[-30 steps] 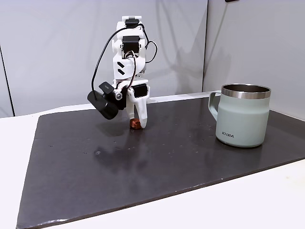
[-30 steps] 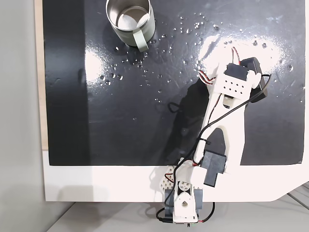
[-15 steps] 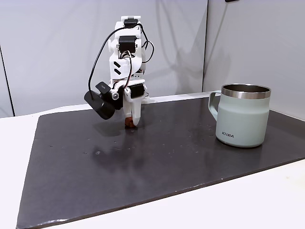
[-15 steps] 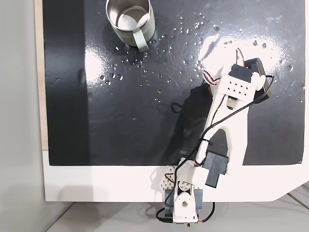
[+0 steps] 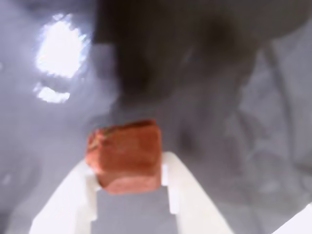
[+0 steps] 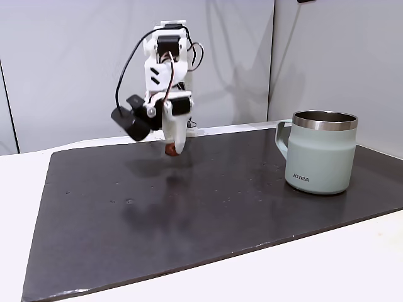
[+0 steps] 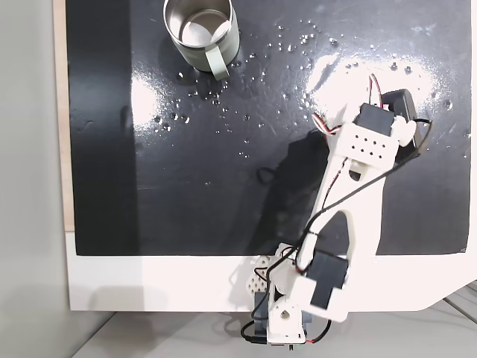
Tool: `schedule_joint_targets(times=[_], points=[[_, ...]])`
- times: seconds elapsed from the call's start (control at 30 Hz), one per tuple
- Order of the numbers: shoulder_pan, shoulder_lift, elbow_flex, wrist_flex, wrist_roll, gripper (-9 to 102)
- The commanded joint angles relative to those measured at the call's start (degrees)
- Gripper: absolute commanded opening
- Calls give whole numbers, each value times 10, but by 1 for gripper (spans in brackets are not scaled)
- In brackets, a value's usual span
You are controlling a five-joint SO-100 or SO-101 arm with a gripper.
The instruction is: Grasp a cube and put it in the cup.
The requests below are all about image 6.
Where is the small red-brown cube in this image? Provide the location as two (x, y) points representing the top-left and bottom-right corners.
(164, 142), (181, 157)

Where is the black table mat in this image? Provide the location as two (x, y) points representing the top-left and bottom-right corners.
(21, 126), (403, 302)

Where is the pale green steel mug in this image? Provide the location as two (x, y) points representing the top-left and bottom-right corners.
(275, 109), (359, 196)

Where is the black oval camera box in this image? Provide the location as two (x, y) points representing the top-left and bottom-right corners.
(110, 94), (152, 142)

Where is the black camera cable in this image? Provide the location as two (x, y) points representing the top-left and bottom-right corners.
(114, 29), (156, 110)

